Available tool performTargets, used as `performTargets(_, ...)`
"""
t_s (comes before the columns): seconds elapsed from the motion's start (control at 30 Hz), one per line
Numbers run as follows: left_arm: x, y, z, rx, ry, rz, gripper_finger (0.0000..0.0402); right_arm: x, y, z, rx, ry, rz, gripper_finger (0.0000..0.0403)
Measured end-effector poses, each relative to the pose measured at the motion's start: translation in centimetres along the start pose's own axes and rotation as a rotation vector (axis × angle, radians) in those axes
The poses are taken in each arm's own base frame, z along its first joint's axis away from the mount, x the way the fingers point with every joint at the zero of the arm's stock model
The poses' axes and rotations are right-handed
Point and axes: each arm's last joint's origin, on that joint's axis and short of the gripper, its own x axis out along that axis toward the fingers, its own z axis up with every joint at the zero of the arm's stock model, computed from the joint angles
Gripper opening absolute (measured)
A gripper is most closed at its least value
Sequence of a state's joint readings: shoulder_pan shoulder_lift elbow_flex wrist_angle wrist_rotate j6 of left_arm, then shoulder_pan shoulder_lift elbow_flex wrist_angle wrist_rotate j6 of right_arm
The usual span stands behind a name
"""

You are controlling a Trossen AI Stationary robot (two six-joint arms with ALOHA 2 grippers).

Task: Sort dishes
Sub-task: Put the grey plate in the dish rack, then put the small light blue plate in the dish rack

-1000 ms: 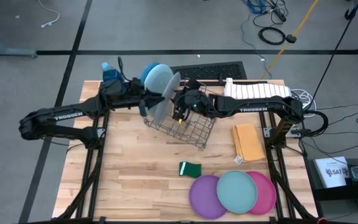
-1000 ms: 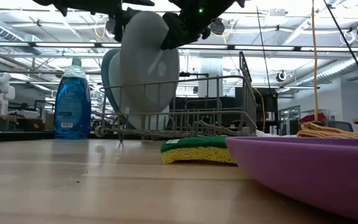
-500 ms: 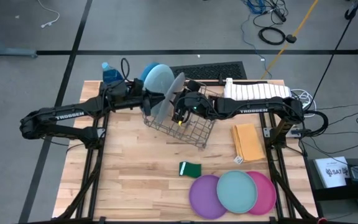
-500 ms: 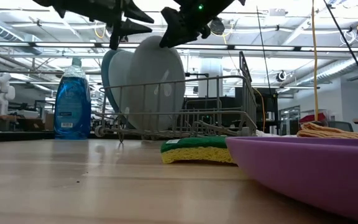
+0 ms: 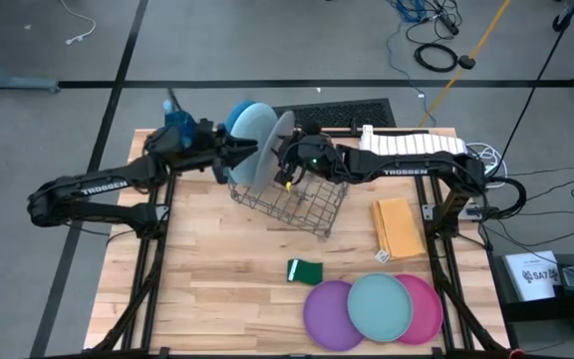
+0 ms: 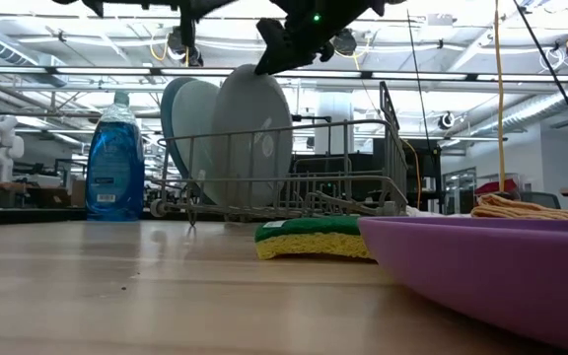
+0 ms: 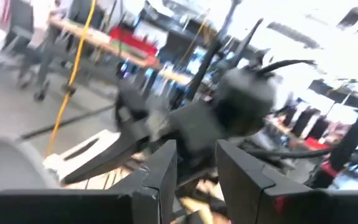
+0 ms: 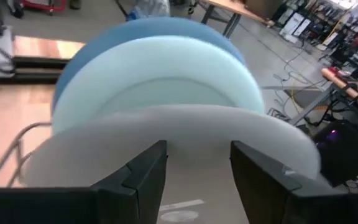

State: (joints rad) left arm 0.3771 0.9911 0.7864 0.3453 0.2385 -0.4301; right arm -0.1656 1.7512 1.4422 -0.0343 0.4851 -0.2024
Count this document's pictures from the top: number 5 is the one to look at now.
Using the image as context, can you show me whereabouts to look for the black metal table frame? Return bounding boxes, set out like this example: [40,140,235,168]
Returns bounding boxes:
[83,128,512,359]

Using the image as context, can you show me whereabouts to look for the white cable with plug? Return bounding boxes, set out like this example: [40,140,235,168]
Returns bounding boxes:
[59,0,98,47]

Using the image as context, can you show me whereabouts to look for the green yellow sponge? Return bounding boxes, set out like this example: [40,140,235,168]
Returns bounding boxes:
[286,257,324,286]

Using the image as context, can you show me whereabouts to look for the purple plate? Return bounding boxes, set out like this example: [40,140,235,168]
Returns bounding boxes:
[302,279,366,353]

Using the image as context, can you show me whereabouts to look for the grey wire dish rack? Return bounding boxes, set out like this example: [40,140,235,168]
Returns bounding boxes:
[228,169,351,239]

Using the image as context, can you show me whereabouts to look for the grey metal mounting plate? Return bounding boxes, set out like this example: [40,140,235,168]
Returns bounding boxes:
[455,201,483,220]

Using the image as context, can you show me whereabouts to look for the white printed booklet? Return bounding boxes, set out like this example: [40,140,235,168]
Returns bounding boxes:
[503,249,565,303]

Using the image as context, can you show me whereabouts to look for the coiled black cable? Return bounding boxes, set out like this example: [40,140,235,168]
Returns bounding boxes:
[413,42,460,74]

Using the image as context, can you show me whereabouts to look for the yellow cord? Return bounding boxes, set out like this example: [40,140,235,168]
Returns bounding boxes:
[418,0,513,128]

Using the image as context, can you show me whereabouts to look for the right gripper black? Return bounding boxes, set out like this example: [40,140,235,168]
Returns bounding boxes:
[276,119,343,186]

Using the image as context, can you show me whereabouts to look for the blue dish soap bottle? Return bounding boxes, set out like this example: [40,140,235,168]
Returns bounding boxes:
[161,99,198,151]

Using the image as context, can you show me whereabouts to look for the black storage box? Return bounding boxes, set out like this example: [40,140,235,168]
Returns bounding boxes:
[490,251,574,350]

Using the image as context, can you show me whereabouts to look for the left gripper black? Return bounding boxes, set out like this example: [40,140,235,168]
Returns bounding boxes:
[186,119,260,183]

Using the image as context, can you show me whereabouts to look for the dark blue plate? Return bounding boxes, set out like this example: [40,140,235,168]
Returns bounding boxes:
[223,99,258,136]

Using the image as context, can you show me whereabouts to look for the teal plate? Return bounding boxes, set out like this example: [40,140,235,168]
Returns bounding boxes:
[347,271,415,343]

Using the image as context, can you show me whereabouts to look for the black floor vent grate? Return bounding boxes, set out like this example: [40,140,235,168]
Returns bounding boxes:
[271,98,398,129]

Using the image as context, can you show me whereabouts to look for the thick black cable loop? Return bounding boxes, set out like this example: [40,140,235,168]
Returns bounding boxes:
[480,174,528,221]

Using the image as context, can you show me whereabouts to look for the blue cable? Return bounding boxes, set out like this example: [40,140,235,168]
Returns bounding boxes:
[385,0,437,127]

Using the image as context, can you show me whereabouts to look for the white striped towel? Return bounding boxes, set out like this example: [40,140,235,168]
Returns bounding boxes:
[358,124,468,157]

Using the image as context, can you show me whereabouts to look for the pink plate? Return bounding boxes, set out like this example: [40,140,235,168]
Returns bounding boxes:
[395,273,445,346]

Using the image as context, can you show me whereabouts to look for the black power strip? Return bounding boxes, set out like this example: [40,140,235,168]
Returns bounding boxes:
[433,7,461,37]

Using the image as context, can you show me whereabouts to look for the folded orange cloth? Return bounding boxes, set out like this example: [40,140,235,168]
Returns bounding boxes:
[369,197,428,260]

